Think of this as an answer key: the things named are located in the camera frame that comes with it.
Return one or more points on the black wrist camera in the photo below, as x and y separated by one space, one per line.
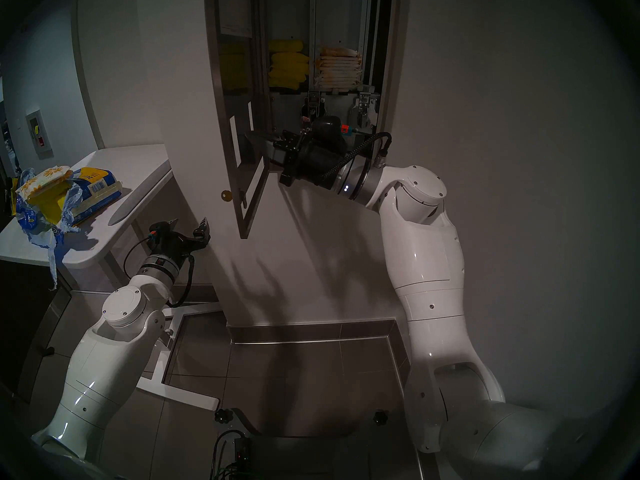
157 230
327 126

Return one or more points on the chrome dispenser lever mechanism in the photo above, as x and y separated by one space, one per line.
312 104
364 109

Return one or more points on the stainless steel dispenser cabinet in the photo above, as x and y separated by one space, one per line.
390 59

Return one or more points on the floral pad stack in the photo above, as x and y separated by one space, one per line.
340 52

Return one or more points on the white pad orange flower print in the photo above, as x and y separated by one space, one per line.
42 180

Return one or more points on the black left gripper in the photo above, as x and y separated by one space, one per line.
175 244

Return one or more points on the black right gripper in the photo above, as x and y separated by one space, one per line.
320 161

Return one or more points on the brass key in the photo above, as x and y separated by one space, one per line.
226 196

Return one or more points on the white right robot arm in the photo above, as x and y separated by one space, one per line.
425 244

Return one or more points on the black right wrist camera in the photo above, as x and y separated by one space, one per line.
327 126

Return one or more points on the black power box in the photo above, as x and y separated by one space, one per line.
242 454

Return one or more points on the white table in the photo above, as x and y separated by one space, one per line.
135 169

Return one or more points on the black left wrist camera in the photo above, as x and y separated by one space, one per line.
157 230

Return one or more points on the black yellow packet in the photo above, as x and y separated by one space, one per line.
12 196

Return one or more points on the blue pad package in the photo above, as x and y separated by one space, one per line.
95 189

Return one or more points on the black round knob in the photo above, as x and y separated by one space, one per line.
380 417
224 416

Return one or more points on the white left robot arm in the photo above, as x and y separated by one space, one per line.
100 369

